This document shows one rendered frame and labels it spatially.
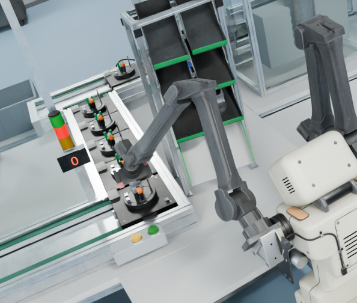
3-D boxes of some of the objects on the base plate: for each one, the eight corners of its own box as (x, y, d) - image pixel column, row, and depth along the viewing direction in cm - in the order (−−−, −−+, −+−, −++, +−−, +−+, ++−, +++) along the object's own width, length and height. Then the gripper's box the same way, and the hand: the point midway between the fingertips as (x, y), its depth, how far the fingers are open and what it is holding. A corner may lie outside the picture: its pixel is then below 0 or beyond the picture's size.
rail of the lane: (199, 225, 207) (193, 205, 202) (-15, 321, 193) (-28, 302, 187) (195, 217, 212) (188, 198, 206) (-15, 311, 198) (-28, 292, 192)
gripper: (118, 183, 192) (121, 193, 207) (152, 168, 195) (153, 180, 209) (110, 166, 194) (115, 178, 209) (145, 153, 197) (146, 165, 211)
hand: (134, 178), depth 208 cm, fingers open, 9 cm apart
